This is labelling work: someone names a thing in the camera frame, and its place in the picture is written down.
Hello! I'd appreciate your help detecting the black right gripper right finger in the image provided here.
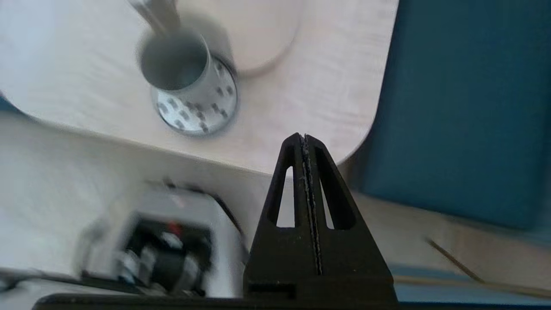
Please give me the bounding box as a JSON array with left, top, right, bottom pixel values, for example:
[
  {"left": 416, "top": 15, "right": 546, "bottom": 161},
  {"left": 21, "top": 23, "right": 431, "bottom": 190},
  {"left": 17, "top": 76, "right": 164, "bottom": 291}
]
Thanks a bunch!
[{"left": 304, "top": 134, "right": 391, "bottom": 279}]

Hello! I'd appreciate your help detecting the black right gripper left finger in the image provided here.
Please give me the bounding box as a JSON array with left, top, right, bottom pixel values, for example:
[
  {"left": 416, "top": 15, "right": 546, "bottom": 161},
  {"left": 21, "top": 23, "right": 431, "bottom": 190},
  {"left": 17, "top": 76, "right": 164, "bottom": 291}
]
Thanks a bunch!
[{"left": 243, "top": 133, "right": 321, "bottom": 299}]

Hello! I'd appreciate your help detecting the grey plastic cup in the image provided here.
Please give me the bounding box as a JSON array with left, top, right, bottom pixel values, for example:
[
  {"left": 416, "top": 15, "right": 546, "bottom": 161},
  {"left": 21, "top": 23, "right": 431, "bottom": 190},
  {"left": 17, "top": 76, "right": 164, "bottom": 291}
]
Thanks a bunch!
[{"left": 138, "top": 30, "right": 236, "bottom": 103}]

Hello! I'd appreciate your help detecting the grey robot chassis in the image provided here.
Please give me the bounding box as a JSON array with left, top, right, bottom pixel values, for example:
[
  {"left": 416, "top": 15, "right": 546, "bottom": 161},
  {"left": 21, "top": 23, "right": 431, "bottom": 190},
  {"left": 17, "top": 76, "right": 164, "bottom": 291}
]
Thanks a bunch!
[{"left": 75, "top": 179, "right": 252, "bottom": 298}]

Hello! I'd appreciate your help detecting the large blue perforated drip tray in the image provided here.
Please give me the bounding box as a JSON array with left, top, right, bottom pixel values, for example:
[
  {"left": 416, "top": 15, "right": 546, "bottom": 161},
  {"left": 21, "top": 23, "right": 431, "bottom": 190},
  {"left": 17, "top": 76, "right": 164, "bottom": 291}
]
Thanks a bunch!
[{"left": 152, "top": 58, "right": 238, "bottom": 138}]

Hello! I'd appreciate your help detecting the blue upholstered bench sofa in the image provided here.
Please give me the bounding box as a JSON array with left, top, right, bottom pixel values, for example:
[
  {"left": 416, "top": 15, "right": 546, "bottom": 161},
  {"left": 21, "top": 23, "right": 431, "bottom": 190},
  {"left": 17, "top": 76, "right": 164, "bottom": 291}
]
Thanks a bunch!
[{"left": 349, "top": 0, "right": 551, "bottom": 231}]

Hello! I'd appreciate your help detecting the large clear water dispenser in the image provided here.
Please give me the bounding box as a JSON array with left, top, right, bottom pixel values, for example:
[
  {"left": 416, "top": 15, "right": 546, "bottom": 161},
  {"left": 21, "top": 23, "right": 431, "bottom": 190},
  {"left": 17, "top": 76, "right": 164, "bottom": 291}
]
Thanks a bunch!
[{"left": 179, "top": 0, "right": 306, "bottom": 79}]

